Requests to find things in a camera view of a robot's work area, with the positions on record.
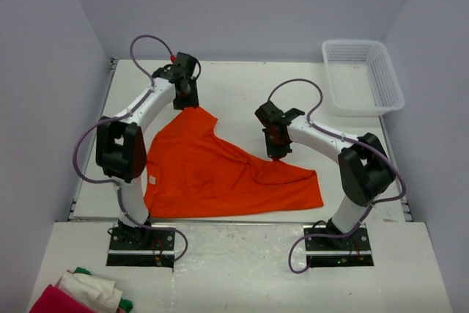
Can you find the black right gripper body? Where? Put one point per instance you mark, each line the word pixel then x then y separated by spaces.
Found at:
pixel 270 137

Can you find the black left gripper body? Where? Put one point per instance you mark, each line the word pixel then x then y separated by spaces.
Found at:
pixel 190 78

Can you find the orange t shirt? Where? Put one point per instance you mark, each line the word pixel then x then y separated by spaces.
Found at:
pixel 191 173

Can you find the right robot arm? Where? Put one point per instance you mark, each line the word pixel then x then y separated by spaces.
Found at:
pixel 364 168

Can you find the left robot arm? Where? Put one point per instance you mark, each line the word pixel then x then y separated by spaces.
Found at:
pixel 120 146

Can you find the white plastic basket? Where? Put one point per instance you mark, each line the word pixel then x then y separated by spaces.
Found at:
pixel 361 78

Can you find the green folded shirt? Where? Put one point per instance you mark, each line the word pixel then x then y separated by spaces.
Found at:
pixel 125 305

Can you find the white folded shirt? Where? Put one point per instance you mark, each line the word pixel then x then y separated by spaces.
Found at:
pixel 95 293

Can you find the pink folded shirt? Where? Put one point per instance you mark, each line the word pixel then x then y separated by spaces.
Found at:
pixel 53 300

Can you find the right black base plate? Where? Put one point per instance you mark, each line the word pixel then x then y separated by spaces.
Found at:
pixel 322 252

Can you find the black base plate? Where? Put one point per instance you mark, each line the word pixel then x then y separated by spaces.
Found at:
pixel 143 248
pixel 322 252

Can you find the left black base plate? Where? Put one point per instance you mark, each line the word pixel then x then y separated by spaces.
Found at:
pixel 143 248

